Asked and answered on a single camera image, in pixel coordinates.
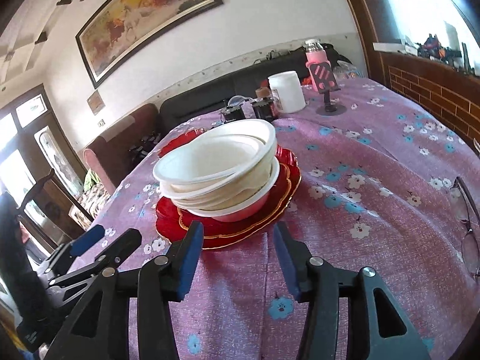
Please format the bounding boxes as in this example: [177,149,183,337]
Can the framed painting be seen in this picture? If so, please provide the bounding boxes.
[75,0,224,90]

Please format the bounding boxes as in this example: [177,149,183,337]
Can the large white paper bowl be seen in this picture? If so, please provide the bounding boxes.
[174,155,281,223]

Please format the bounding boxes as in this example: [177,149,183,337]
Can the white box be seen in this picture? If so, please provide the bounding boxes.
[373,41,407,54]

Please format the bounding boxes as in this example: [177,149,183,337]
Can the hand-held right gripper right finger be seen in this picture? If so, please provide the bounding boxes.
[273,220,432,360]

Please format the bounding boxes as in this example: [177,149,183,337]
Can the phone stand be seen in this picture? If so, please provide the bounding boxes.
[307,62,347,116]

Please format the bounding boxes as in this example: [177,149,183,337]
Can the large red lettered plate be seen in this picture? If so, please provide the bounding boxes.
[155,146,302,250]

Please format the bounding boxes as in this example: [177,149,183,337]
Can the black sofa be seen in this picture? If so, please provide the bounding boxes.
[159,47,361,136]

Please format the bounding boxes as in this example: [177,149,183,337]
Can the patterned blanket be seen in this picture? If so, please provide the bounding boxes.
[67,185,113,229]

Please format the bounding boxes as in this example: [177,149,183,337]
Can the purple floral tablecloth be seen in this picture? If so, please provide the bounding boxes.
[73,77,480,360]

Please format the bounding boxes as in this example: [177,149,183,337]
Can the small white paper bowl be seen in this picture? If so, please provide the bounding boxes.
[210,131,276,151]
[169,172,272,211]

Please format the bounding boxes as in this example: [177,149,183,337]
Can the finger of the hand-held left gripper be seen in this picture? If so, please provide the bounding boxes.
[46,228,143,290]
[38,224,107,276]

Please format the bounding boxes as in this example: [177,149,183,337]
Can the black labelled device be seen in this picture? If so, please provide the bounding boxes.
[219,105,244,124]

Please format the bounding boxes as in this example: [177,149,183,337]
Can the wooden chair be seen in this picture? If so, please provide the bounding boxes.
[15,169,94,244]

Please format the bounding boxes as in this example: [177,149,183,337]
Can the stack of white bowls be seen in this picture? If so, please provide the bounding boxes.
[152,119,279,199]

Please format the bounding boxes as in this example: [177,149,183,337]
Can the white plastic jar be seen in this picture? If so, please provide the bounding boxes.
[268,70,306,114]

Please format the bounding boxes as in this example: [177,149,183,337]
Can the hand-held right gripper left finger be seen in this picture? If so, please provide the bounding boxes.
[49,220,205,360]

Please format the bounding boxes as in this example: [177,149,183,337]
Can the wall plaque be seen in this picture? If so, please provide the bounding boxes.
[87,90,106,116]

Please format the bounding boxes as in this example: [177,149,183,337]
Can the eyeglasses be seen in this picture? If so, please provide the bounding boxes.
[448,176,480,278]

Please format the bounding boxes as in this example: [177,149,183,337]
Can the wooden window frame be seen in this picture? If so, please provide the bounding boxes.
[332,0,480,151]

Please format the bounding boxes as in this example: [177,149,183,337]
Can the small red plate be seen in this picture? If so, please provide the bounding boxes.
[159,128,207,158]

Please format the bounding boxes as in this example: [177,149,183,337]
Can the pink bottle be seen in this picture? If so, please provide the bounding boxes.
[304,38,331,83]

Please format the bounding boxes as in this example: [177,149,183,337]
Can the wooden glass door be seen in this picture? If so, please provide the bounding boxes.
[0,84,89,233]

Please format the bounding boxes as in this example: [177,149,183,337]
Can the black round device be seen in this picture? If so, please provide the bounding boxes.
[252,97,278,121]

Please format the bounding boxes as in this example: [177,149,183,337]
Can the brown armchair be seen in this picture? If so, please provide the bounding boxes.
[83,103,162,196]

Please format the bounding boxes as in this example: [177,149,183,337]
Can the pile of dark gadgets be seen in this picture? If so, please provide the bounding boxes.
[416,33,471,69]

